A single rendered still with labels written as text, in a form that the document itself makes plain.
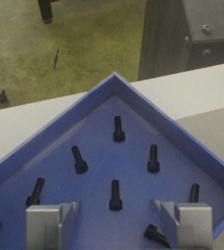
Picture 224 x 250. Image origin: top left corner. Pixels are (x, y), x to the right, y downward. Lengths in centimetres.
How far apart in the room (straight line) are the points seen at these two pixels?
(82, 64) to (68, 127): 122
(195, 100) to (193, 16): 16
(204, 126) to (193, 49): 15
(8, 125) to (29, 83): 118
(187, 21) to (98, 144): 20
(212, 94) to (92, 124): 8
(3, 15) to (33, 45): 23
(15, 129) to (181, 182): 10
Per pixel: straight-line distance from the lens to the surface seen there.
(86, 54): 145
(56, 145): 20
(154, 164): 18
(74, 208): 16
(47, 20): 159
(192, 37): 35
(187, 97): 22
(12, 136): 21
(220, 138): 21
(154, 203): 17
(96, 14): 161
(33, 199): 18
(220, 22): 36
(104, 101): 21
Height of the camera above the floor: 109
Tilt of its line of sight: 61 degrees down
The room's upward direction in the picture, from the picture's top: straight up
